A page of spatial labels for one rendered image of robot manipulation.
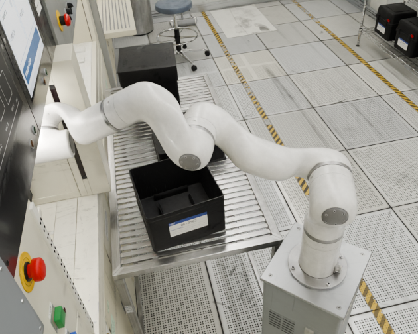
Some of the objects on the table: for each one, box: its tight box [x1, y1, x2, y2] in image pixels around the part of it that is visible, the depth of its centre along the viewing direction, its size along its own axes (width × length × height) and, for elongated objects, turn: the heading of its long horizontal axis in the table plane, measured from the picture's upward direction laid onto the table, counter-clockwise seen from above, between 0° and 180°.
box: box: [117, 42, 181, 108], centre depth 214 cm, size 29×29×25 cm
